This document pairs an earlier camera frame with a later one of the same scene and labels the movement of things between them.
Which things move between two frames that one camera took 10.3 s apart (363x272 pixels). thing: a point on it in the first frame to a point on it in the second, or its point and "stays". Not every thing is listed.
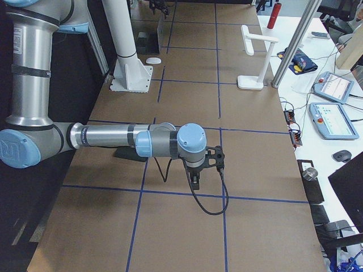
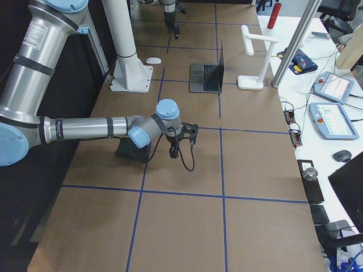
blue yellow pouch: x=300 y=62 stays
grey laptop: x=144 y=28 to x=207 y=77
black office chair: x=332 y=235 stays
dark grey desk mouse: x=342 y=156 stays
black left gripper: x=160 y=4 to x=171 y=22
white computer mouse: x=153 y=60 stays
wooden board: x=351 y=51 stays
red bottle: x=274 y=16 stays
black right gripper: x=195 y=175 to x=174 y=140
